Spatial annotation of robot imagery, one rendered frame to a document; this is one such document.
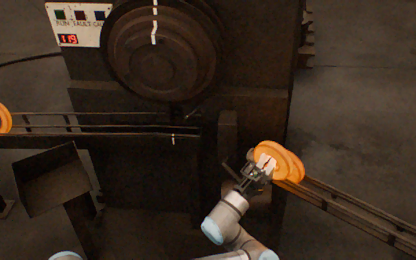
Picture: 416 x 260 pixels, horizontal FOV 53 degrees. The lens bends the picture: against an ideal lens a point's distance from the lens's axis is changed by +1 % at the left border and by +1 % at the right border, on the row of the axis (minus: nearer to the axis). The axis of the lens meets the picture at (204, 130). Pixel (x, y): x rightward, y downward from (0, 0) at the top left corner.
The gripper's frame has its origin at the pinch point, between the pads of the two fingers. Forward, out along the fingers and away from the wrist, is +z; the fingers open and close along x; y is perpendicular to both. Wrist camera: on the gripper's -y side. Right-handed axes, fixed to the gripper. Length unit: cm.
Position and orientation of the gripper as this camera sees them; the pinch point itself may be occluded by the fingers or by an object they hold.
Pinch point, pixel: (273, 157)
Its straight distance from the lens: 151.1
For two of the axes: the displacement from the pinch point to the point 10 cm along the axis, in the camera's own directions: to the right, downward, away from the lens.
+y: -2.2, -5.5, -8.1
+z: 6.2, -7.1, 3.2
